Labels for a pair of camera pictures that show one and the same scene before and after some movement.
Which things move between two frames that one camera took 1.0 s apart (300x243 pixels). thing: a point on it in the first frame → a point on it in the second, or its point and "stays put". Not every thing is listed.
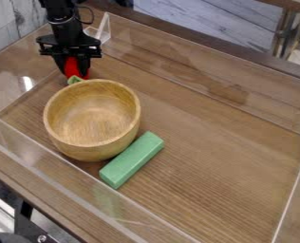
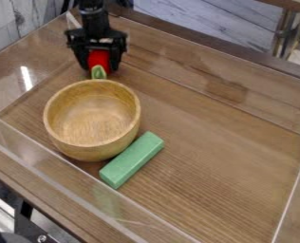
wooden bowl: [90, 119] stays put
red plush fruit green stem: [73, 70] → [98, 62]
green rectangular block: [132, 159] stays put
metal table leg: [288, 32] stays put
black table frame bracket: [26, 227] stays put
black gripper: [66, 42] → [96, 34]
